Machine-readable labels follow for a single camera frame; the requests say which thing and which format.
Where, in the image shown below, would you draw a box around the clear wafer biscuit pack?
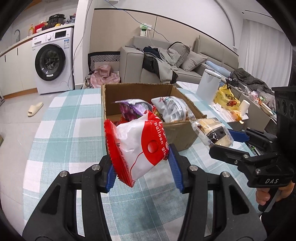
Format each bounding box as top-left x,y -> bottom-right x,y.
190,118 -> 234,147

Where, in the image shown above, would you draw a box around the white red balloon gum bag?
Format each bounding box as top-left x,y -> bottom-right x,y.
104,110 -> 169,187

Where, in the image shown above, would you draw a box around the white grey printed snack bag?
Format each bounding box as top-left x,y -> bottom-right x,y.
151,96 -> 196,123

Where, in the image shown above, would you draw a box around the purple white snack bag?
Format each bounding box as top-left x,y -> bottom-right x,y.
115,99 -> 153,121

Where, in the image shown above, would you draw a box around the person's right hand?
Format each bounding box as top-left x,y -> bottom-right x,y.
255,180 -> 296,206

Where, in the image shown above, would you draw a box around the white paper cup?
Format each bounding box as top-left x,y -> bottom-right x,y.
239,99 -> 250,116

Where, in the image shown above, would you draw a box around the yellow plastic bag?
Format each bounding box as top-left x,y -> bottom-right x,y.
213,84 -> 240,111

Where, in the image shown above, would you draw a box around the brown SF cardboard box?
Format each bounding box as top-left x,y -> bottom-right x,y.
100,82 -> 207,153

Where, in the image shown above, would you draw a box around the teal checked tablecloth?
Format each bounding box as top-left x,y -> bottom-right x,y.
22,87 -> 262,241

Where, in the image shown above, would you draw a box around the white cylindrical bin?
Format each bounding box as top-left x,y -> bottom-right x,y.
196,69 -> 222,105

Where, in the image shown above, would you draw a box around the grey fabric sofa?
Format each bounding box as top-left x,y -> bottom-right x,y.
119,35 -> 239,84

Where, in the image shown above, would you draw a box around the grey sofa cushion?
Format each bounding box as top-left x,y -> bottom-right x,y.
180,51 -> 208,72

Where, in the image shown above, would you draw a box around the beige slipper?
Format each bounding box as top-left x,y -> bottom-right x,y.
28,102 -> 44,118

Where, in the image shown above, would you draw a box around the pile of clothes on sofa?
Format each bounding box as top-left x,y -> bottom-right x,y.
142,46 -> 181,84

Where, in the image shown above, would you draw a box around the pink cloth pile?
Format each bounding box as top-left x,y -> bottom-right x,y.
83,64 -> 120,88

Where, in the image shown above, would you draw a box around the black patterned chair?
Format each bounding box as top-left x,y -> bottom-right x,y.
88,51 -> 120,72

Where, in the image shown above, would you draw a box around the white kitchen cabinets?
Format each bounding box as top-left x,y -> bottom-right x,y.
1,41 -> 36,96

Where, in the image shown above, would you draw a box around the white front-load washing machine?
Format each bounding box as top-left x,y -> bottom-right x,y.
32,26 -> 75,94

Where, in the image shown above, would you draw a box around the wall socket with charger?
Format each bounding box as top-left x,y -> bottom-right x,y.
139,24 -> 152,37

